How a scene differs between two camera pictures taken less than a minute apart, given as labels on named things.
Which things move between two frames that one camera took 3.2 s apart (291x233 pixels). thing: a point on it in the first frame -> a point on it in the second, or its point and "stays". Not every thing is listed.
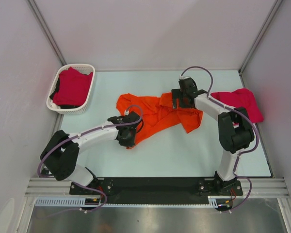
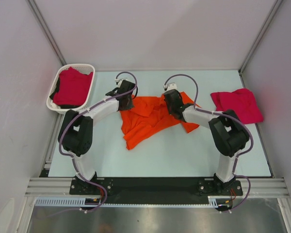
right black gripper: x=176 y=93 -> x=169 y=109
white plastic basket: x=72 y=88 stays
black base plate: x=155 y=190 stays
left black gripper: x=130 y=142 -> x=129 y=106
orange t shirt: x=157 y=112 stays
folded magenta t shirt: x=240 y=98 stays
